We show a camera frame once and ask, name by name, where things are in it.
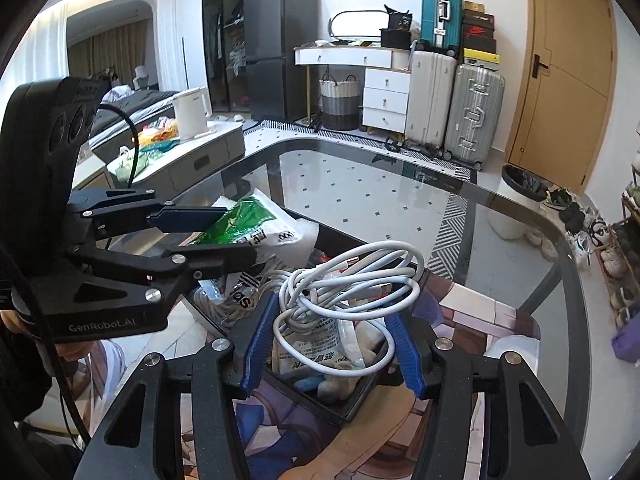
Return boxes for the rows of shoes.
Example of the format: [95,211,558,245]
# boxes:
[600,220,640,328]

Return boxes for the oval mirror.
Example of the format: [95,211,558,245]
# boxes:
[327,10,396,46]

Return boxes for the grey side cabinet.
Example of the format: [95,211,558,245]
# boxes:
[70,120,247,196]

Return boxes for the silver suitcase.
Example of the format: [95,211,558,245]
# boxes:
[444,62,506,171]

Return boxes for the teal suitcase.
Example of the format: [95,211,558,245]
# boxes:
[420,0,465,56]

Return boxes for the brown curtain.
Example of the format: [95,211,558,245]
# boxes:
[67,25,151,86]

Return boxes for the green white plastic packet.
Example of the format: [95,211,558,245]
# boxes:
[192,187,321,273]

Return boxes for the pile of sneakers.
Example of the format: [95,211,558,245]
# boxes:
[540,187,613,266]

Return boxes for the wooden shoe rack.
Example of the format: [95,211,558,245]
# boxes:
[600,152,640,331]

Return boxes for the dark red shoebox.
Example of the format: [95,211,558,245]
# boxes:
[462,22,497,51]

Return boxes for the white electric kettle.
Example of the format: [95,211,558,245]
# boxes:
[172,86,211,142]

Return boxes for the bed with dark bedding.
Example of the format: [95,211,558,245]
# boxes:
[90,87,181,146]

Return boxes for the red-edged white packet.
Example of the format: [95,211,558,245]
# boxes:
[272,255,398,378]

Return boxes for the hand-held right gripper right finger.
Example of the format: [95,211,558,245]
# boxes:
[384,309,588,480]

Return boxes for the dark glass cabinet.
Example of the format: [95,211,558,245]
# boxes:
[201,0,266,111]

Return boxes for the white suitcase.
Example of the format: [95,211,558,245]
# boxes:
[404,50,458,153]

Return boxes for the wooden door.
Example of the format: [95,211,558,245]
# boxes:
[505,0,616,193]

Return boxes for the purple cloth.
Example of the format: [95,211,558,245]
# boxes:
[611,310,640,363]

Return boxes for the yellow snack bag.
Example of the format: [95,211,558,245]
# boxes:
[137,117,181,148]

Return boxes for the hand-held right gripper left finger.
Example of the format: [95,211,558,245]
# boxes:
[87,290,280,480]

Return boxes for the black refrigerator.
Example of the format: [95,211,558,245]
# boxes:
[242,0,321,123]

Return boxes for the clear zip bag of socks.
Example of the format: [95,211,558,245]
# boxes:
[197,260,281,321]

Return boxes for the printed cartoon table mat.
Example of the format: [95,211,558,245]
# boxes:
[95,270,543,480]

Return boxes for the black storage box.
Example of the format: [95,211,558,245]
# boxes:
[185,225,431,423]

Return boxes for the black bag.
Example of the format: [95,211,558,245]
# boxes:
[380,5,413,51]

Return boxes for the person's left forearm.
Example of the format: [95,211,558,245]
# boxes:
[0,330,56,421]

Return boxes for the white vanity desk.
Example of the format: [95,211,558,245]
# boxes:
[294,42,413,133]

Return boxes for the black yellow box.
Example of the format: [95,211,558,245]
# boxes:
[462,49,501,65]

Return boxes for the white charging cable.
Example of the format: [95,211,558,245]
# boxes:
[272,241,426,376]

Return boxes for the green snack bag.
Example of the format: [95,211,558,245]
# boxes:
[115,142,173,181]

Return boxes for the woven laundry basket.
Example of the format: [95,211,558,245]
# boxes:
[319,74,361,131]

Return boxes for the person's left hand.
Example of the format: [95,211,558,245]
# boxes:
[0,309,81,378]

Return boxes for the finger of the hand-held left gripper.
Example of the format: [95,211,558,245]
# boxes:
[67,187,226,243]
[65,240,261,291]

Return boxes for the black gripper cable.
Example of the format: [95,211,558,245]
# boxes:
[0,102,142,456]

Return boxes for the white trash bin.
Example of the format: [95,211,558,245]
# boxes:
[501,164,548,241]

